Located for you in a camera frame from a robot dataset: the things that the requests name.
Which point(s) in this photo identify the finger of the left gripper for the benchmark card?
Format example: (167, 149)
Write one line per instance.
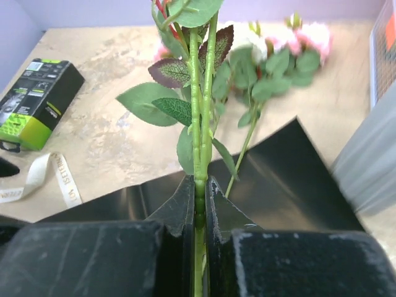
(8, 169)

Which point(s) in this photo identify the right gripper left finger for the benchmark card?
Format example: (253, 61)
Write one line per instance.
(136, 241)

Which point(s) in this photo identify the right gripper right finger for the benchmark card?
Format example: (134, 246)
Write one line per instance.
(245, 260)

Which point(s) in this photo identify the beige printed ribbon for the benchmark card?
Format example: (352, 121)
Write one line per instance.
(53, 163)

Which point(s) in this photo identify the black wrapping paper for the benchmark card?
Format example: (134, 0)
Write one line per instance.
(283, 185)

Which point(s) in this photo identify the peach rose stem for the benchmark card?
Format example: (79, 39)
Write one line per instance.
(181, 92)

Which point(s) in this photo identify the white rose stem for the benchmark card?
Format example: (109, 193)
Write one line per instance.
(239, 74)

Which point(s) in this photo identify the white ribbed ceramic vase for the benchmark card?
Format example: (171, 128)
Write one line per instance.
(365, 168)

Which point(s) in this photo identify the black green product box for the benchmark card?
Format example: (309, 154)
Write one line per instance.
(36, 102)

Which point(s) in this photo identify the pink rose stem left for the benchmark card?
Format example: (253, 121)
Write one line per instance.
(161, 52)

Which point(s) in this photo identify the pink rose stem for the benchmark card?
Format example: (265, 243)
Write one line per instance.
(161, 52)
(297, 50)

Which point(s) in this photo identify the pink rose stem right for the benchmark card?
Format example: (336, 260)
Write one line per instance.
(297, 50)

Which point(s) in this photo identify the white wire wooden shelf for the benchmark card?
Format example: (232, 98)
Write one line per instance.
(382, 53)

